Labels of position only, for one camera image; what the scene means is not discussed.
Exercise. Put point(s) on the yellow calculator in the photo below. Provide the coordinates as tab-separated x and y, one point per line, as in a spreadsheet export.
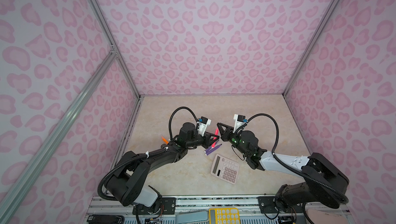
224	215

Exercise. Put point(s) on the grey blue case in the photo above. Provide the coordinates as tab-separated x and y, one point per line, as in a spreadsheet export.
192	217

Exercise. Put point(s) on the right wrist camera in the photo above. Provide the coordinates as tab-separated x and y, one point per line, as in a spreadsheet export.
240	121

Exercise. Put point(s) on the pink white calculator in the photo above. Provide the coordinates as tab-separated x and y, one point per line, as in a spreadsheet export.
225	169

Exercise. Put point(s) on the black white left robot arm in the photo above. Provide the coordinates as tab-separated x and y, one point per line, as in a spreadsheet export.
125	182

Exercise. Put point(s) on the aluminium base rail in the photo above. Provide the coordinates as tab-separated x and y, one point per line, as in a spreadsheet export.
252	209

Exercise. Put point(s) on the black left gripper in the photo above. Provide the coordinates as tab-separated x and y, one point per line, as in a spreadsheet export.
207	139

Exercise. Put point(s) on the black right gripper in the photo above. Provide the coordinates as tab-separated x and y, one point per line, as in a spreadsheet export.
225	136

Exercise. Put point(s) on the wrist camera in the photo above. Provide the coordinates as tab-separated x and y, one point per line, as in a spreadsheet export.
240	121
203	123

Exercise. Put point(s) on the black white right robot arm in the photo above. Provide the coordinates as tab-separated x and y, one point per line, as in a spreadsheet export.
323	181

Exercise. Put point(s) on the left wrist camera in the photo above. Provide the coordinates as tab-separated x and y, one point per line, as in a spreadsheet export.
203	123

